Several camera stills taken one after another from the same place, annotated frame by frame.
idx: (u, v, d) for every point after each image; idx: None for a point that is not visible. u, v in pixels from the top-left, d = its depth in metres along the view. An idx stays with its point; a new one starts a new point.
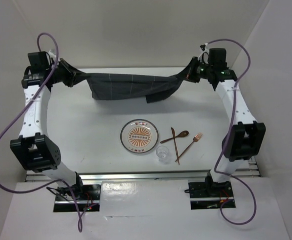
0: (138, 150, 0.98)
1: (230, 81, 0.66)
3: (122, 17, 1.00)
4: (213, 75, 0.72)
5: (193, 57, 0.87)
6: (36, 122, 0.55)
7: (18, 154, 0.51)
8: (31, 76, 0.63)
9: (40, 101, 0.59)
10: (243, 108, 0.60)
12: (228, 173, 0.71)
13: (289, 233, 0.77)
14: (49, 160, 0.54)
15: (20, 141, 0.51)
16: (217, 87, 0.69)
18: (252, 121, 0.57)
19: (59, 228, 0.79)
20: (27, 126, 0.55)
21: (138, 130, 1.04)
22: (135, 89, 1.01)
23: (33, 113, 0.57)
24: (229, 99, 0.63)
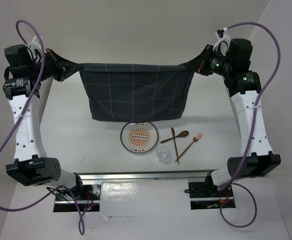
0: (138, 150, 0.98)
1: (252, 95, 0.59)
3: (122, 16, 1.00)
4: (233, 79, 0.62)
5: (206, 46, 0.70)
6: (30, 142, 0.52)
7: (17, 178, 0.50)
8: (13, 83, 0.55)
9: (31, 116, 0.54)
10: (261, 134, 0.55)
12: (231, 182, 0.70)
13: (288, 233, 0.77)
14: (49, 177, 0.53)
15: (17, 167, 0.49)
16: (233, 96, 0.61)
18: (268, 151, 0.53)
19: (59, 228, 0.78)
20: (22, 147, 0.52)
21: (138, 130, 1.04)
22: (137, 83, 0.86)
23: (25, 131, 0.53)
24: (246, 118, 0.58)
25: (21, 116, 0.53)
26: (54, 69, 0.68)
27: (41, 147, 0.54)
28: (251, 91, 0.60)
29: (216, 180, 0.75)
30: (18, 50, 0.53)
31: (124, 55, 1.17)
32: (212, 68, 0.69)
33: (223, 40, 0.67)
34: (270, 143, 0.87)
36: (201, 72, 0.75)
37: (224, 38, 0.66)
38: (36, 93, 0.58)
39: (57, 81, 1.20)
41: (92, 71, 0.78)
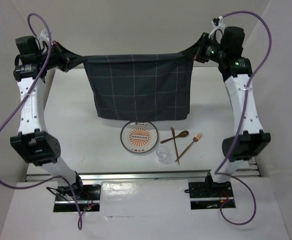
0: (138, 150, 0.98)
1: (243, 78, 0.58)
3: (123, 17, 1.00)
4: (226, 65, 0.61)
5: (202, 33, 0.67)
6: (34, 118, 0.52)
7: (19, 150, 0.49)
8: (23, 67, 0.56)
9: (36, 95, 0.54)
10: (252, 114, 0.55)
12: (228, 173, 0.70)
13: (288, 233, 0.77)
14: (50, 153, 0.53)
15: (19, 138, 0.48)
16: (227, 81, 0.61)
18: (259, 130, 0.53)
19: (59, 228, 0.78)
20: (26, 122, 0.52)
21: (138, 130, 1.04)
22: (139, 75, 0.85)
23: (30, 108, 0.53)
24: (238, 99, 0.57)
25: (27, 94, 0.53)
26: (59, 60, 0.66)
27: (43, 124, 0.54)
28: (242, 74, 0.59)
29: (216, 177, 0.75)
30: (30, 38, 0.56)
31: None
32: (208, 56, 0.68)
33: (218, 28, 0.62)
34: (271, 143, 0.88)
36: (197, 59, 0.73)
37: (219, 26, 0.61)
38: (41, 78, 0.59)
39: (57, 81, 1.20)
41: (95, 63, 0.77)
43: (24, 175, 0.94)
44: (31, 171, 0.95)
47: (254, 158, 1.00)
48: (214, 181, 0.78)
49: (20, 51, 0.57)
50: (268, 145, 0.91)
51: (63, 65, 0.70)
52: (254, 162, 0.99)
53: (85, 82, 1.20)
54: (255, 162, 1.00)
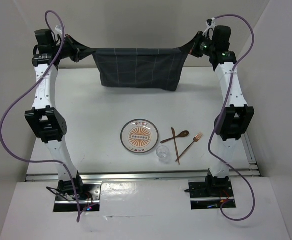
0: (138, 150, 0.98)
1: (229, 64, 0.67)
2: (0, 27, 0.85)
3: (123, 17, 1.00)
4: (214, 56, 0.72)
5: (198, 32, 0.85)
6: (46, 97, 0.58)
7: (31, 123, 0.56)
8: (40, 56, 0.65)
9: (50, 78, 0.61)
10: (236, 92, 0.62)
12: (225, 162, 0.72)
13: (288, 233, 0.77)
14: (58, 129, 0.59)
15: (33, 112, 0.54)
16: (216, 68, 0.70)
18: (243, 105, 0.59)
19: (59, 228, 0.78)
20: (39, 100, 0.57)
21: (138, 130, 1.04)
22: (140, 64, 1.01)
23: (43, 88, 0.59)
24: (225, 82, 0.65)
25: (42, 76, 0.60)
26: (70, 50, 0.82)
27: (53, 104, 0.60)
28: (228, 60, 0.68)
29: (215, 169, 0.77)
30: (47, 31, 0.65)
31: None
32: (201, 50, 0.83)
33: (210, 27, 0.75)
34: (271, 143, 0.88)
36: (192, 54, 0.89)
37: (211, 26, 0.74)
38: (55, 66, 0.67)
39: (57, 81, 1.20)
41: (102, 54, 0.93)
43: (24, 175, 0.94)
44: (31, 171, 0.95)
47: (254, 158, 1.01)
48: (213, 176, 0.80)
49: (38, 43, 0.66)
50: (268, 146, 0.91)
51: (75, 56, 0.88)
52: (254, 162, 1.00)
53: (85, 83, 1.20)
54: (255, 162, 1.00)
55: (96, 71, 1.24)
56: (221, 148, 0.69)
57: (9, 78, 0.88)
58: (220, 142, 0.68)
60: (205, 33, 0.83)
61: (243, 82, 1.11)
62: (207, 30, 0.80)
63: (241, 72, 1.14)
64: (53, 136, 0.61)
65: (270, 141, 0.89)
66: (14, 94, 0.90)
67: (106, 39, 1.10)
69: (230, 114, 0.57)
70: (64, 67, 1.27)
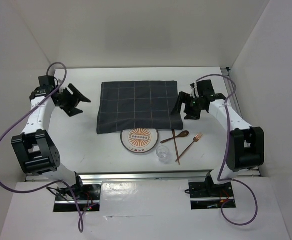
0: (138, 150, 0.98)
1: (220, 100, 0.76)
2: (0, 28, 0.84)
3: (122, 17, 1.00)
4: (204, 99, 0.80)
5: (179, 93, 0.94)
6: (38, 122, 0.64)
7: (18, 150, 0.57)
8: (38, 91, 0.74)
9: (45, 108, 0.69)
10: (236, 118, 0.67)
12: (230, 178, 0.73)
13: (289, 233, 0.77)
14: (47, 159, 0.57)
15: (21, 138, 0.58)
16: (209, 107, 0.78)
18: (248, 126, 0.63)
19: (59, 228, 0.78)
20: (30, 125, 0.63)
21: (138, 130, 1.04)
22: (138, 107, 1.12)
23: (37, 116, 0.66)
24: (222, 115, 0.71)
25: (38, 105, 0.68)
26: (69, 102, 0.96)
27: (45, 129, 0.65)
28: (217, 98, 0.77)
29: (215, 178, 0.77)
30: (50, 77, 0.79)
31: (125, 54, 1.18)
32: (192, 106, 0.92)
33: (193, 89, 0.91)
34: (271, 143, 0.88)
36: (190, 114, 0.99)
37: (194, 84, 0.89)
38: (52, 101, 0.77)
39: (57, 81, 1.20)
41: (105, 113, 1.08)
43: (24, 175, 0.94)
44: None
47: None
48: (215, 182, 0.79)
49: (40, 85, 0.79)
50: (268, 146, 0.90)
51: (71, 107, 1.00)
52: None
53: (86, 83, 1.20)
54: None
55: (96, 72, 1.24)
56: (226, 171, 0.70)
57: (9, 80, 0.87)
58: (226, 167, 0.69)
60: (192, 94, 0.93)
61: (243, 81, 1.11)
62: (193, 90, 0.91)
63: (241, 72, 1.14)
64: (45, 169, 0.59)
65: (270, 141, 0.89)
66: (14, 96, 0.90)
67: (105, 39, 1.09)
69: (240, 136, 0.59)
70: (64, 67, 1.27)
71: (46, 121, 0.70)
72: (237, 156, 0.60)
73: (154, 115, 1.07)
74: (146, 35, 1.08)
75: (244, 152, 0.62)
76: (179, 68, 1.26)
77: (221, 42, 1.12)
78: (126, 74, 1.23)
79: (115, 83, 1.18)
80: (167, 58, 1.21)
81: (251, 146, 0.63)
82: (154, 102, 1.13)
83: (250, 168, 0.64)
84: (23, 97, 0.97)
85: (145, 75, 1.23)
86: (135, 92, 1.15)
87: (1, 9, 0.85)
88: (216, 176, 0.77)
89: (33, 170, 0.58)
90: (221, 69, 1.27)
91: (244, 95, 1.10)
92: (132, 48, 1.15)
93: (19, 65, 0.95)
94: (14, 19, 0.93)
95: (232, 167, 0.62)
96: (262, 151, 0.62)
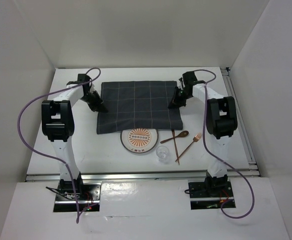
0: (138, 150, 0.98)
1: (201, 83, 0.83)
2: (1, 28, 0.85)
3: (122, 17, 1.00)
4: (188, 86, 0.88)
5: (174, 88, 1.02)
6: (66, 96, 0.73)
7: (43, 112, 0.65)
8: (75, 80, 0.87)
9: (75, 89, 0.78)
10: (212, 92, 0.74)
12: (222, 159, 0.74)
13: (288, 233, 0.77)
14: (64, 127, 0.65)
15: (49, 103, 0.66)
16: (193, 91, 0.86)
18: (222, 96, 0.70)
19: (59, 228, 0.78)
20: (59, 96, 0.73)
21: (138, 130, 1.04)
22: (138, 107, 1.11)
23: (67, 92, 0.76)
24: (202, 94, 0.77)
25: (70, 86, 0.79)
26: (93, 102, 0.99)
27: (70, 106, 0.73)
28: (199, 82, 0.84)
29: (212, 168, 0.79)
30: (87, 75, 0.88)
31: (125, 54, 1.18)
32: (180, 97, 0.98)
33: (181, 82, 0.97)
34: (271, 143, 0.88)
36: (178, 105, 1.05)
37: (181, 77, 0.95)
38: (83, 90, 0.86)
39: (58, 81, 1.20)
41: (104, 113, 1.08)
43: (24, 175, 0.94)
44: (31, 171, 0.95)
47: (254, 158, 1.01)
48: (213, 176, 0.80)
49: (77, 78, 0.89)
50: (268, 146, 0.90)
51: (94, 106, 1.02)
52: (254, 162, 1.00)
53: None
54: (255, 162, 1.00)
55: (96, 72, 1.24)
56: (219, 153, 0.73)
57: (9, 79, 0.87)
58: (214, 141, 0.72)
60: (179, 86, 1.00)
61: (243, 81, 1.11)
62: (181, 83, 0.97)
63: (241, 72, 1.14)
64: (59, 134, 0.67)
65: (270, 141, 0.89)
66: (14, 95, 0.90)
67: (105, 38, 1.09)
69: (214, 103, 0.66)
70: (65, 67, 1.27)
71: (72, 102, 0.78)
72: (215, 121, 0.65)
73: (154, 115, 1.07)
74: (145, 34, 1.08)
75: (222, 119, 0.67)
76: (179, 68, 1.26)
77: (221, 42, 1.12)
78: (126, 74, 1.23)
79: (116, 83, 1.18)
80: (167, 58, 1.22)
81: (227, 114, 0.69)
82: (154, 101, 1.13)
83: (230, 135, 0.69)
84: (23, 96, 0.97)
85: (145, 75, 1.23)
86: (135, 92, 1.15)
87: (1, 9, 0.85)
88: (210, 164, 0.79)
89: (50, 133, 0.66)
90: (221, 69, 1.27)
91: (244, 95, 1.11)
92: (132, 48, 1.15)
93: (19, 64, 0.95)
94: (15, 19, 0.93)
95: (212, 133, 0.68)
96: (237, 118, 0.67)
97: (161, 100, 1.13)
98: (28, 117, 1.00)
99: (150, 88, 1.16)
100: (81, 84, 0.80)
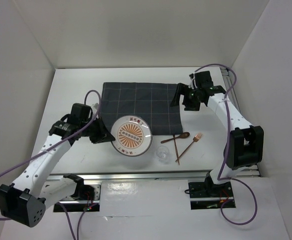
0: (125, 151, 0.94)
1: (219, 95, 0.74)
2: (1, 28, 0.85)
3: (122, 17, 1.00)
4: (203, 92, 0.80)
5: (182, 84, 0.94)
6: (34, 176, 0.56)
7: (1, 198, 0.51)
8: (61, 125, 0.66)
9: (52, 155, 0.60)
10: (237, 115, 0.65)
12: (229, 177, 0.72)
13: (288, 233, 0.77)
14: (23, 220, 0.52)
15: (7, 190, 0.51)
16: (208, 101, 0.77)
18: (248, 126, 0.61)
19: (60, 228, 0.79)
20: (25, 176, 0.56)
21: (130, 127, 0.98)
22: (139, 106, 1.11)
23: (37, 164, 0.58)
24: (224, 115, 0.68)
25: (46, 151, 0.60)
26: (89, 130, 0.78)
27: (36, 189, 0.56)
28: (217, 93, 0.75)
29: (215, 178, 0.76)
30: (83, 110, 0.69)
31: (125, 54, 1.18)
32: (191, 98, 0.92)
33: (193, 80, 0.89)
34: (272, 143, 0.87)
36: (192, 107, 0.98)
37: (191, 75, 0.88)
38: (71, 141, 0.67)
39: (57, 81, 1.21)
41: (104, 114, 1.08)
43: None
44: None
47: None
48: (215, 183, 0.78)
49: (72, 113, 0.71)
50: (268, 147, 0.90)
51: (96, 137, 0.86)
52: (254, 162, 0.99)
53: (86, 82, 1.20)
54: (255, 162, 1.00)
55: (96, 71, 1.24)
56: (226, 169, 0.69)
57: (9, 80, 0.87)
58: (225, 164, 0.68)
60: (191, 86, 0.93)
61: (243, 81, 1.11)
62: (193, 82, 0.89)
63: (241, 72, 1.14)
64: (19, 222, 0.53)
65: (270, 142, 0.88)
66: (14, 96, 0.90)
67: (105, 38, 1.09)
69: (239, 137, 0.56)
70: (64, 67, 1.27)
71: (50, 169, 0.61)
72: (235, 155, 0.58)
73: (154, 116, 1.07)
74: (145, 34, 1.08)
75: (243, 150, 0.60)
76: (179, 68, 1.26)
77: (222, 41, 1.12)
78: (126, 74, 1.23)
79: (116, 83, 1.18)
80: (167, 58, 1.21)
81: (250, 144, 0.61)
82: (154, 101, 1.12)
83: (248, 166, 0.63)
84: (23, 97, 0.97)
85: (146, 75, 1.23)
86: (136, 93, 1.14)
87: (1, 9, 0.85)
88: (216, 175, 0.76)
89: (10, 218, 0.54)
90: (221, 69, 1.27)
91: (244, 95, 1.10)
92: (132, 48, 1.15)
93: (19, 64, 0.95)
94: (14, 19, 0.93)
95: (230, 165, 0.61)
96: (262, 149, 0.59)
97: (161, 100, 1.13)
98: (27, 117, 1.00)
99: (150, 88, 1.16)
100: (61, 142, 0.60)
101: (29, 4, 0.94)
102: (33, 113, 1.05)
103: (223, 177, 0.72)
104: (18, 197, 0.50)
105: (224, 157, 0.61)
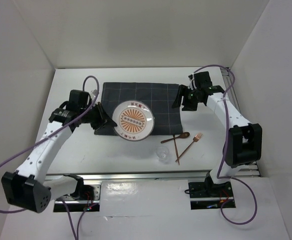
0: (129, 136, 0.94)
1: (218, 94, 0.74)
2: (1, 28, 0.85)
3: (122, 17, 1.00)
4: (202, 92, 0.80)
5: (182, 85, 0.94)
6: (38, 162, 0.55)
7: (5, 186, 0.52)
8: (61, 112, 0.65)
9: (54, 142, 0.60)
10: (236, 113, 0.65)
12: (229, 176, 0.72)
13: (288, 233, 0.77)
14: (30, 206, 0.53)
15: (12, 176, 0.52)
16: (207, 101, 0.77)
18: (247, 124, 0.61)
19: (60, 228, 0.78)
20: (29, 163, 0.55)
21: (132, 112, 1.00)
22: None
23: (40, 151, 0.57)
24: (223, 114, 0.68)
25: (47, 137, 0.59)
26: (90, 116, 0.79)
27: (41, 176, 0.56)
28: (216, 92, 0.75)
29: (215, 177, 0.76)
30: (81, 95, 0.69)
31: (125, 54, 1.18)
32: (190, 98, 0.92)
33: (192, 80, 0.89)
34: (272, 143, 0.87)
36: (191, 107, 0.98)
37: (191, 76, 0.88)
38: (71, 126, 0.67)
39: (57, 81, 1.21)
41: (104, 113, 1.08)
43: None
44: None
47: None
48: (215, 183, 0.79)
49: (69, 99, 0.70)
50: (268, 147, 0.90)
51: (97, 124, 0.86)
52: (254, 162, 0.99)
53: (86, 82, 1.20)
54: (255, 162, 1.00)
55: (96, 71, 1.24)
56: (226, 168, 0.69)
57: (9, 80, 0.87)
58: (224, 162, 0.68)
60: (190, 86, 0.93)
61: (243, 81, 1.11)
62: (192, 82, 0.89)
63: (241, 72, 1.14)
64: (26, 209, 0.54)
65: (270, 142, 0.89)
66: (14, 96, 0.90)
67: (106, 38, 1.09)
69: (237, 134, 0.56)
70: (64, 67, 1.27)
71: (53, 156, 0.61)
72: (234, 152, 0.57)
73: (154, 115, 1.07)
74: (145, 34, 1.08)
75: (242, 148, 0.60)
76: (179, 68, 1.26)
77: (222, 42, 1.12)
78: (126, 74, 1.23)
79: (116, 83, 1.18)
80: (167, 58, 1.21)
81: (249, 142, 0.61)
82: (154, 101, 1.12)
83: (248, 164, 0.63)
84: (23, 97, 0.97)
85: (146, 75, 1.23)
86: (136, 93, 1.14)
87: (1, 9, 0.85)
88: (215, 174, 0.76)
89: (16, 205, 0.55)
90: (221, 69, 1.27)
91: (244, 95, 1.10)
92: (132, 48, 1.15)
93: (20, 64, 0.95)
94: (14, 19, 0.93)
95: (229, 163, 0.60)
96: (260, 147, 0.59)
97: (161, 100, 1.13)
98: (27, 117, 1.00)
99: (150, 88, 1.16)
100: (63, 127, 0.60)
101: (30, 4, 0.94)
102: (33, 113, 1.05)
103: (223, 176, 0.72)
104: (23, 183, 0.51)
105: (223, 155, 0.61)
